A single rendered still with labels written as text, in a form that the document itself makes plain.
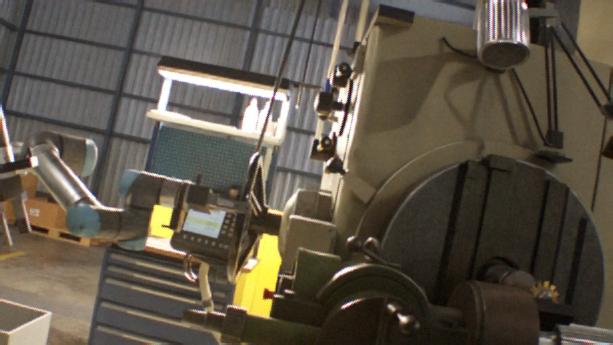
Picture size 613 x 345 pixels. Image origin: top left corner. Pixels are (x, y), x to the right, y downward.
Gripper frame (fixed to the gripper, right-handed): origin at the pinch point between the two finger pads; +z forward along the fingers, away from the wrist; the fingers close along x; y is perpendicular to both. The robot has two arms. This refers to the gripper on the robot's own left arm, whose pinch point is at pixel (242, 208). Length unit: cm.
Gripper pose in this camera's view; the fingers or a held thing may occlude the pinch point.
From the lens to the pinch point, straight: 132.2
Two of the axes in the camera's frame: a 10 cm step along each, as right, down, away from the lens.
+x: -0.8, 2.4, 9.7
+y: 1.9, -9.5, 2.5
